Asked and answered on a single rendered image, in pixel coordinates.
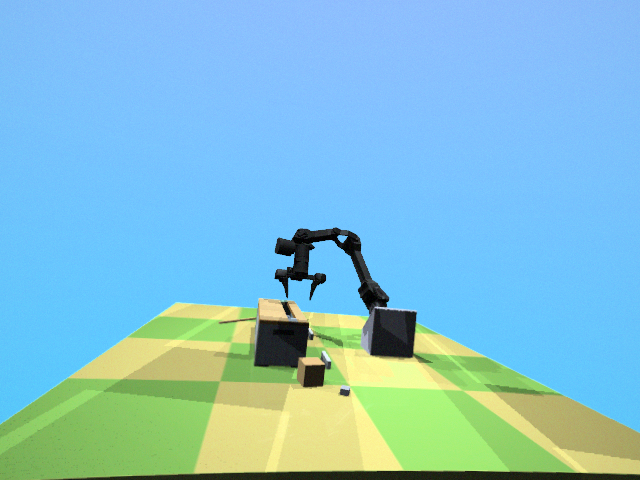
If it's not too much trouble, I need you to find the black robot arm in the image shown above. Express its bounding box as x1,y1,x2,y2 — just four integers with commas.
275,227,390,315

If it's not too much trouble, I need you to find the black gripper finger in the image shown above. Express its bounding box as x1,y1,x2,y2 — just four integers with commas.
279,277,288,299
309,280,322,301

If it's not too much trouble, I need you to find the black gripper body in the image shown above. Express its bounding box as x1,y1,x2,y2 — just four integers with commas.
274,256,326,284

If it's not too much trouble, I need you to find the brown cube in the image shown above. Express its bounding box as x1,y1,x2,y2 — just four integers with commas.
297,357,325,387

